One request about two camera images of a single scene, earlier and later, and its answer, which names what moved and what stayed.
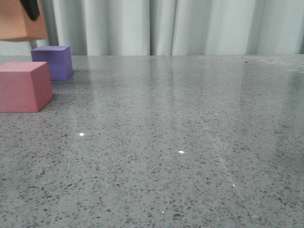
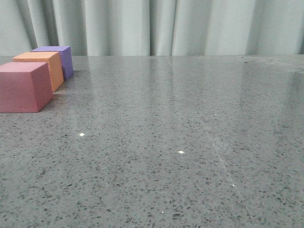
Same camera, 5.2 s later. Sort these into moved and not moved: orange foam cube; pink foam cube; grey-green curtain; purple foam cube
Moved: orange foam cube
Not moved: pink foam cube; purple foam cube; grey-green curtain
